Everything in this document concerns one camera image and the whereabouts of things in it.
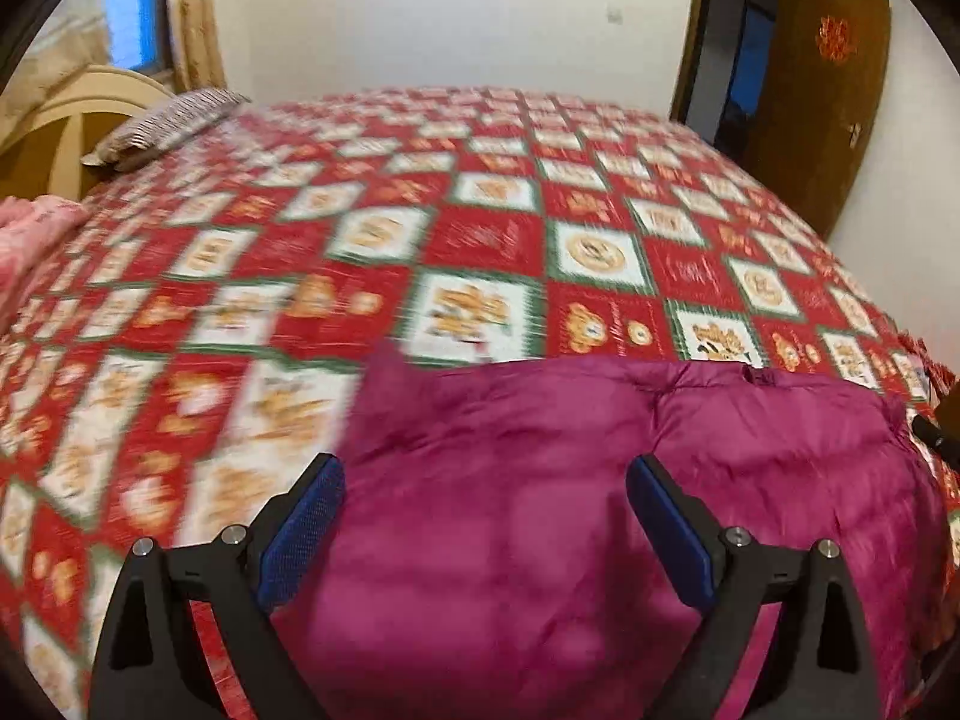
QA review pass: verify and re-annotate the red paper door decoration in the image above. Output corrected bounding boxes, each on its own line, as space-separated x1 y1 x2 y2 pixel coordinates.
816 13 859 63

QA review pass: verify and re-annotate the wooden bed headboard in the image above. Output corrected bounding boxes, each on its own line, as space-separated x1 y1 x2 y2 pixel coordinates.
0 66 178 203

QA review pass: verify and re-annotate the brown wooden door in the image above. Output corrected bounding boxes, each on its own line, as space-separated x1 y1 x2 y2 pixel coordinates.
742 0 893 241

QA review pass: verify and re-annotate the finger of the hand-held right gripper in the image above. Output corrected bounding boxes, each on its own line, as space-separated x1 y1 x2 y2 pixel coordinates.
911 412 960 467

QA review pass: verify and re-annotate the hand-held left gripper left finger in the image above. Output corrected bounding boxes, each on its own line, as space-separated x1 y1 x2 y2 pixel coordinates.
88 453 347 720

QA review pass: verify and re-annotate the red printed bed sheet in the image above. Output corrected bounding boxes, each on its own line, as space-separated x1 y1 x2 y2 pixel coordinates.
0 86 960 720

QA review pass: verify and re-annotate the narrow beige floral curtain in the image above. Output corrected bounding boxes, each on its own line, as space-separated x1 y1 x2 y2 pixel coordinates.
166 0 227 92

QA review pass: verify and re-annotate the dark wooden door frame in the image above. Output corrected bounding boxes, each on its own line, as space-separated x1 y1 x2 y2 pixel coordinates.
670 0 805 160

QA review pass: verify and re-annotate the pink folded quilt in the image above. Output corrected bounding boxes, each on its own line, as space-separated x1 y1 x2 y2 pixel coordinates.
0 195 92 332

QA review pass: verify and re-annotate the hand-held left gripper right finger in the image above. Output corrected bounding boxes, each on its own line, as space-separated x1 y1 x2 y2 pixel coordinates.
625 455 880 720

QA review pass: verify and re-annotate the wide beige floral curtain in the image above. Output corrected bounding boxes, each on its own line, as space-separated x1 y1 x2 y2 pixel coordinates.
11 7 115 117

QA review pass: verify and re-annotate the window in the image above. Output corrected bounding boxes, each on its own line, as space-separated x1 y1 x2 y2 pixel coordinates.
101 0 170 77

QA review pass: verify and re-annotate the striped pillow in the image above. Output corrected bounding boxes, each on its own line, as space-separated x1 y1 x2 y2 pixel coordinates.
81 88 253 173

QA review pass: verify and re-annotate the magenta puffer jacket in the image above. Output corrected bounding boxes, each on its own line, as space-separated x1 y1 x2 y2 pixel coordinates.
270 349 955 720

